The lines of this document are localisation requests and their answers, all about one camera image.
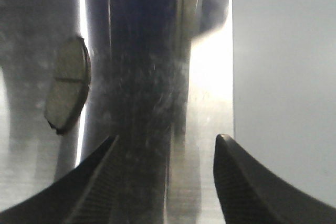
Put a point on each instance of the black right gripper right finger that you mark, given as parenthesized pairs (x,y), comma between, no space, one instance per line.
(250,193)

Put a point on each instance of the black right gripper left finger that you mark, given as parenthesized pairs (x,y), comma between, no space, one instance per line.
(87,194)

